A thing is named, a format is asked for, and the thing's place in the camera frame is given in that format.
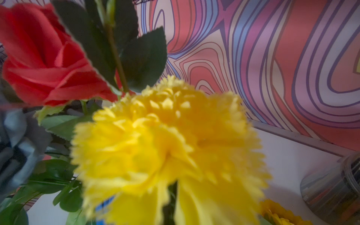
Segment small yellow carnation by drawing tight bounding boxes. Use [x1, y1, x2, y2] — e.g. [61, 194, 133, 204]
[71, 76, 271, 225]

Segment red rose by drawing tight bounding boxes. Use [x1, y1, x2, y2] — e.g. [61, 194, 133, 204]
[1, 3, 118, 107]

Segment grey blue rose bunch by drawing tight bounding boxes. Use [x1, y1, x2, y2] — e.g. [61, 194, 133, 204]
[0, 78, 54, 203]

